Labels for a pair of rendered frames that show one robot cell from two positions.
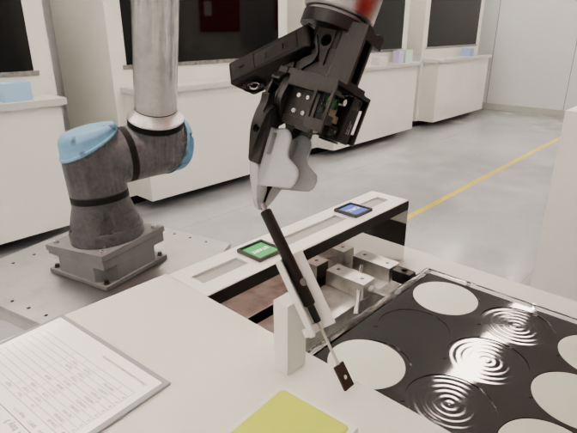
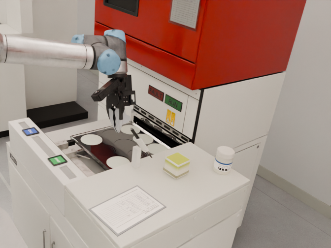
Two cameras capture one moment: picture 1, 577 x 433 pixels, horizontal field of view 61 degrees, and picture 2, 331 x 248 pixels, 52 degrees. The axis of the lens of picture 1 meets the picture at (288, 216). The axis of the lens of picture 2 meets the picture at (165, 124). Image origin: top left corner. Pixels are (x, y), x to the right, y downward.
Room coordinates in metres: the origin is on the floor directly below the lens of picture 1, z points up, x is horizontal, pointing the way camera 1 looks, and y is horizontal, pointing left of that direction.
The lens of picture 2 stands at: (0.29, 1.12, 1.73)
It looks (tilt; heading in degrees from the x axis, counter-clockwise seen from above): 26 degrees down; 273
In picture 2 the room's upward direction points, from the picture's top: 8 degrees clockwise
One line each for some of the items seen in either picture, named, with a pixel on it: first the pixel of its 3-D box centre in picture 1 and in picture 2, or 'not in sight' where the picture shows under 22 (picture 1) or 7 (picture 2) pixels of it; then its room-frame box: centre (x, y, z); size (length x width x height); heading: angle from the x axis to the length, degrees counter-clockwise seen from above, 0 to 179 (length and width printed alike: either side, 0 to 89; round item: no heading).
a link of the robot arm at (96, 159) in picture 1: (95, 158); not in sight; (0.97, 0.39, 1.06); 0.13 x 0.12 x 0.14; 129
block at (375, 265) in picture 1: (375, 265); (58, 145); (0.81, -0.16, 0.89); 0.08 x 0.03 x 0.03; 47
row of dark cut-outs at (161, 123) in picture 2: not in sight; (159, 122); (0.39, -0.43, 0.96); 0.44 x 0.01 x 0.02; 137
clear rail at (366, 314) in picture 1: (370, 311); (90, 155); (0.65, -0.13, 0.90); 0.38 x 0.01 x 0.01; 137
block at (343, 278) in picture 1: (349, 280); (66, 154); (0.75, -0.11, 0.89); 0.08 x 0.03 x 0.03; 47
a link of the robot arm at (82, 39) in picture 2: not in sight; (90, 47); (0.63, 0.00, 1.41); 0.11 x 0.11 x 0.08; 39
